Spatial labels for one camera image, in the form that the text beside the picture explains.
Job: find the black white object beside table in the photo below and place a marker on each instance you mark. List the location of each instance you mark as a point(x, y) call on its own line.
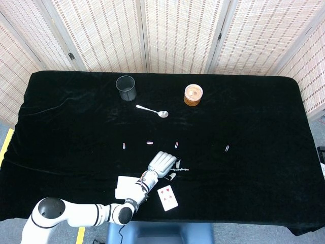
point(322, 157)

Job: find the black mesh pen cup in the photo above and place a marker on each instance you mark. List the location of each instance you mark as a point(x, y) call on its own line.
point(127, 95)

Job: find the black screen hinge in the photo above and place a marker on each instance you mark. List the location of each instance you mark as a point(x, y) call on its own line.
point(220, 36)
point(71, 56)

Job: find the woven folding screen panel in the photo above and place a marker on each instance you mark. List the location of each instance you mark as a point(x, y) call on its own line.
point(33, 28)
point(12, 76)
point(101, 35)
point(177, 35)
point(261, 35)
point(312, 76)

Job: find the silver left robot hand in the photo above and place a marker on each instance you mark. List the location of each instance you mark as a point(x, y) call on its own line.
point(162, 162)

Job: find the orange jar with clear lid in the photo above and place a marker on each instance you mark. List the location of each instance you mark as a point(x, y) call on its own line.
point(193, 100)

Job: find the hearts playing card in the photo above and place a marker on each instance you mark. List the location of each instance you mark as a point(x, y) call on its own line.
point(167, 198)

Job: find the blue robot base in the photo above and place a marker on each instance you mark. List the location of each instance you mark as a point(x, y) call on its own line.
point(162, 232)

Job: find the white card box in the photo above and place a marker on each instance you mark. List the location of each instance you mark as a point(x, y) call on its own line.
point(124, 185)

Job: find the silver metal spoon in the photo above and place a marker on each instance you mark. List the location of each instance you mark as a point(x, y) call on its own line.
point(162, 114)

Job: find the black velvet tablecloth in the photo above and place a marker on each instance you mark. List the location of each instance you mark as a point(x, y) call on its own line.
point(76, 127)

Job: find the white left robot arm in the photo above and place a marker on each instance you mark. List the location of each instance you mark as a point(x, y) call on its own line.
point(76, 214)

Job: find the pale blue paperclip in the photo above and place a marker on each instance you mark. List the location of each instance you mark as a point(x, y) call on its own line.
point(227, 148)

